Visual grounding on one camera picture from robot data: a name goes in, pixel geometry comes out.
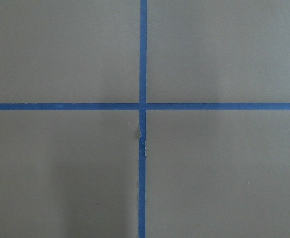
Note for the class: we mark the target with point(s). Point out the brown paper table cover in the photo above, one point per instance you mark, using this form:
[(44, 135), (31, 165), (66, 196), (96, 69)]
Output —
[(145, 118)]

